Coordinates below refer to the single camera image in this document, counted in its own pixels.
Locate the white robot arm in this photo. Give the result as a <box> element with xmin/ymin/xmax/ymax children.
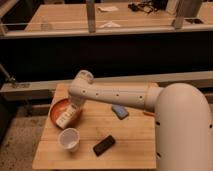
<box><xmin>68</xmin><ymin>70</ymin><xmax>213</xmax><ymax>171</ymax></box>

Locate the small wooden table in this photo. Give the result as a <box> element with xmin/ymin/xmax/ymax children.
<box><xmin>32</xmin><ymin>82</ymin><xmax>159</xmax><ymax>171</ymax></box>

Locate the blue sponge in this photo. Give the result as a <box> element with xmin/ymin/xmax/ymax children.
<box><xmin>111</xmin><ymin>105</ymin><xmax>129</xmax><ymax>120</ymax></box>

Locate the grey metal right post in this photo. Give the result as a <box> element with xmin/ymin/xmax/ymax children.
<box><xmin>172</xmin><ymin>0</ymin><xmax>203</xmax><ymax>29</ymax></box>

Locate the black rectangular block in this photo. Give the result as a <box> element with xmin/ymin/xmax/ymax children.
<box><xmin>93</xmin><ymin>135</ymin><xmax>115</xmax><ymax>156</ymax></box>

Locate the white paper sheet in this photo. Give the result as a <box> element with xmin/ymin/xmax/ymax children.
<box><xmin>98</xmin><ymin>6</ymin><xmax>119</xmax><ymax>12</ymax></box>

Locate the white crumpled paper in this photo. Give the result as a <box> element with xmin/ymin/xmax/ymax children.
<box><xmin>99</xmin><ymin>21</ymin><xmax>121</xmax><ymax>28</ymax></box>

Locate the orange marker pen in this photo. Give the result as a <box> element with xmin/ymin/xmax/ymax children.
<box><xmin>143</xmin><ymin>111</ymin><xmax>155</xmax><ymax>117</ymax></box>

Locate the white bottle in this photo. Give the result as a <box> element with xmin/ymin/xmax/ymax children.
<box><xmin>56</xmin><ymin>104</ymin><xmax>81</xmax><ymax>129</ymax></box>

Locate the orange ceramic bowl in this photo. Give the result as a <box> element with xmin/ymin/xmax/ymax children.
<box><xmin>50</xmin><ymin>98</ymin><xmax>82</xmax><ymax>128</ymax></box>

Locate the large wooden background table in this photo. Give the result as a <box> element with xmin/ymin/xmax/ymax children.
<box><xmin>24</xmin><ymin>2</ymin><xmax>213</xmax><ymax>33</ymax></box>

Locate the grey metal post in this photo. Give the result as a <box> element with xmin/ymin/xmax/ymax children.
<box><xmin>86</xmin><ymin>0</ymin><xmax>96</xmax><ymax>33</ymax></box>
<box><xmin>172</xmin><ymin>0</ymin><xmax>203</xmax><ymax>29</ymax></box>

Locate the black cables pile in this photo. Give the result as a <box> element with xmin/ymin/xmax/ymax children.
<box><xmin>127</xmin><ymin>0</ymin><xmax>168</xmax><ymax>14</ymax></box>

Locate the metal clamp bracket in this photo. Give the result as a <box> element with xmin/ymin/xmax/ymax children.
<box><xmin>0</xmin><ymin>63</ymin><xmax>30</xmax><ymax>90</ymax></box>

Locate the clear plastic bottle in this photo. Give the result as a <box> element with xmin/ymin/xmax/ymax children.
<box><xmin>41</xmin><ymin>16</ymin><xmax>49</xmax><ymax>31</ymax></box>

